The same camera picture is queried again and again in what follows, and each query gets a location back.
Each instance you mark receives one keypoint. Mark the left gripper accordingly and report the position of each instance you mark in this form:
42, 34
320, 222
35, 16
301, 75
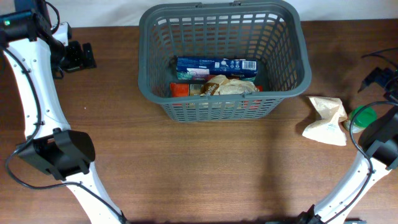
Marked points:
78, 61

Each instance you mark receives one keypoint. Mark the orange spaghetti packet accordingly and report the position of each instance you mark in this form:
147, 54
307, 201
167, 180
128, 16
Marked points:
182, 90

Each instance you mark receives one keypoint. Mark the green lid jar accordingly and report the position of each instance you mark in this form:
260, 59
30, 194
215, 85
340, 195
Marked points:
362, 121

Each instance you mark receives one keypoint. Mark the blue carton box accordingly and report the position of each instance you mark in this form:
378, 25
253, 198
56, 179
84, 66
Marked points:
196, 68

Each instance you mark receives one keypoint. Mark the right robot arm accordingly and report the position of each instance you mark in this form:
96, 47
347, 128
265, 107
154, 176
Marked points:
376, 156

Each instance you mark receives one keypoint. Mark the grey plastic basket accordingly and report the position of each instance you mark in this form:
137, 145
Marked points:
267, 33

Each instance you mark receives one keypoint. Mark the brown snack bag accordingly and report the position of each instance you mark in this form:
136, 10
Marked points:
221, 85

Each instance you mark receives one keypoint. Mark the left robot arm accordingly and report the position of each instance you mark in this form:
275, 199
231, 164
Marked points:
40, 52

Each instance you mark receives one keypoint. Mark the beige paper bag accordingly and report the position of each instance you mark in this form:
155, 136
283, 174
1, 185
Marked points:
327, 129

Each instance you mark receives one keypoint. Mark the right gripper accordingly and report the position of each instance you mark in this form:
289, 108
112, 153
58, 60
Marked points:
379, 76

